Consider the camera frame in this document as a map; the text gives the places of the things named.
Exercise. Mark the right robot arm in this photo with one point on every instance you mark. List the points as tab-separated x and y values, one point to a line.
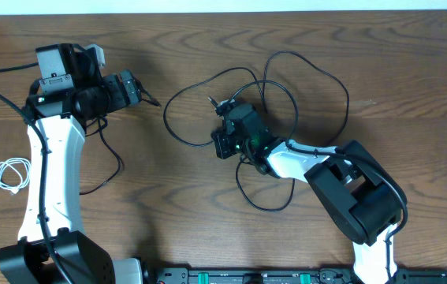
366	205

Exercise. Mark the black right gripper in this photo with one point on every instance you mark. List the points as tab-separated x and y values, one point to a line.
221	139

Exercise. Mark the clear tape piece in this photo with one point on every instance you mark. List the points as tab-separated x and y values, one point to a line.
360	103

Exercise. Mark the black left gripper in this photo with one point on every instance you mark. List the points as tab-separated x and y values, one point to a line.
120	100

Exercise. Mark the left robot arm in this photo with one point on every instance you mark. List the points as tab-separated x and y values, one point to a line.
52	246

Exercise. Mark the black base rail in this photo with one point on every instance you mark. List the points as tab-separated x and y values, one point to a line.
334	275

